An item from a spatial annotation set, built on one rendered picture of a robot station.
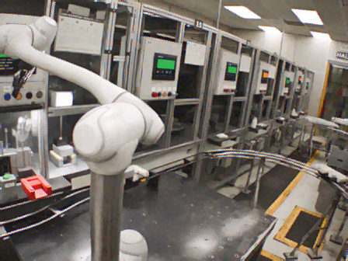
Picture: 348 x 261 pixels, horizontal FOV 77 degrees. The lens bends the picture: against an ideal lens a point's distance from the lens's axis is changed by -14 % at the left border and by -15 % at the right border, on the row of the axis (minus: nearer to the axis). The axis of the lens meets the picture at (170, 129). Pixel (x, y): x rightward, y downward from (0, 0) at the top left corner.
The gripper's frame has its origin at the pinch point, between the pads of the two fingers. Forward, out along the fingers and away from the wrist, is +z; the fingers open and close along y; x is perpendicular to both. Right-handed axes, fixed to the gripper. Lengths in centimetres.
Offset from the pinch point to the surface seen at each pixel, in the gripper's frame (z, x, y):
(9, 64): -6.6, -11.4, -3.0
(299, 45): -175, 303, -811
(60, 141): 41, 26, -35
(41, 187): 38, 39, 5
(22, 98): 7.3, 1.3, -6.6
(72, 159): 45, 40, -33
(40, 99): 6.7, 7.5, -15.5
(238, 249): -7, 146, -9
